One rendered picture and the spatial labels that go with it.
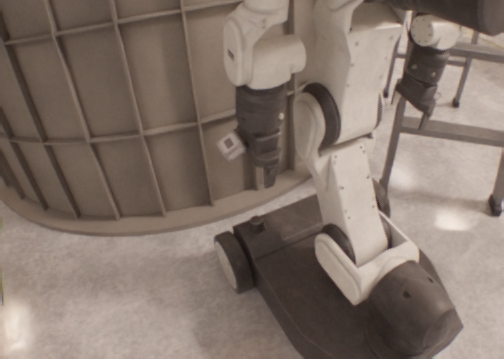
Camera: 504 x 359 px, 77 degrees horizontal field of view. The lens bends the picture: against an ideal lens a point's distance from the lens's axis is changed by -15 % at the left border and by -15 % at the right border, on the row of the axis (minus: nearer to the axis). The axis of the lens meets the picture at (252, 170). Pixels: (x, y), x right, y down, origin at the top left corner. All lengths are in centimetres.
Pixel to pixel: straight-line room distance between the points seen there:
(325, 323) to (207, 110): 76
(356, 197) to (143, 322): 75
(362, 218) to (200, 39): 69
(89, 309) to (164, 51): 87
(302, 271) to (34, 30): 106
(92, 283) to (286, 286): 70
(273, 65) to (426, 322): 58
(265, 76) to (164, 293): 86
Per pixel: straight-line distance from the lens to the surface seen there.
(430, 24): 81
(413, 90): 93
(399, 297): 82
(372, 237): 92
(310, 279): 103
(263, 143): 65
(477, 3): 49
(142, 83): 117
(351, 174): 86
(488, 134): 154
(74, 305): 134
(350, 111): 76
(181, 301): 122
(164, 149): 128
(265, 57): 57
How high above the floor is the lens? 101
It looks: 38 degrees down
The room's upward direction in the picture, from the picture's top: 4 degrees counter-clockwise
